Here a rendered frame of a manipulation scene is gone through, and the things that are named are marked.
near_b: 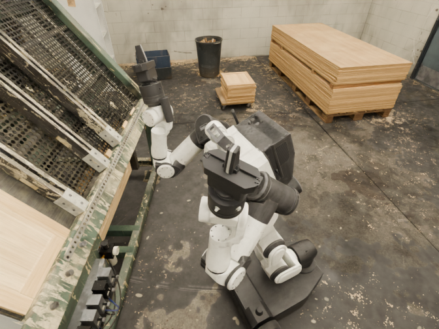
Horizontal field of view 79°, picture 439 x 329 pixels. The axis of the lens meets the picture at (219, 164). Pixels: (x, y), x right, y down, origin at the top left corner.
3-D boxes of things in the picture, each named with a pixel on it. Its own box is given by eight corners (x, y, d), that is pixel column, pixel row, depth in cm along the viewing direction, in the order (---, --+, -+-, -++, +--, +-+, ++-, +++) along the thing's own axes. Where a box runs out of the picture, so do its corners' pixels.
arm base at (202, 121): (207, 134, 128) (223, 117, 124) (222, 153, 122) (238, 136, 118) (187, 128, 115) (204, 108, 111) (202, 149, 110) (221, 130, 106)
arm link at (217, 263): (197, 234, 74) (195, 275, 85) (224, 256, 69) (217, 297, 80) (223, 215, 81) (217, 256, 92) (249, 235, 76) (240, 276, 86)
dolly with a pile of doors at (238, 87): (255, 109, 411) (257, 83, 386) (221, 111, 404) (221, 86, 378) (244, 93, 458) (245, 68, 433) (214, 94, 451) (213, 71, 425)
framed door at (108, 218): (96, 252, 189) (98, 252, 189) (68, 197, 154) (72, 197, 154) (129, 170, 259) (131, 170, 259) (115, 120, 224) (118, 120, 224)
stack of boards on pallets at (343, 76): (389, 117, 391) (414, 62, 342) (323, 124, 376) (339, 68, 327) (313, 62, 579) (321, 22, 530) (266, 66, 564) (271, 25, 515)
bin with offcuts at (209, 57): (225, 78, 511) (225, 42, 470) (198, 79, 504) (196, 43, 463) (219, 68, 551) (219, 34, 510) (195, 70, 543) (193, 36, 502)
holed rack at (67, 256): (68, 262, 114) (69, 261, 114) (63, 258, 113) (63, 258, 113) (148, 96, 243) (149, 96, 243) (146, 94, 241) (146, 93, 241)
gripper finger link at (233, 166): (238, 141, 48) (234, 162, 53) (229, 153, 46) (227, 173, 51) (245, 145, 47) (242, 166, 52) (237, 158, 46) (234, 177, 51)
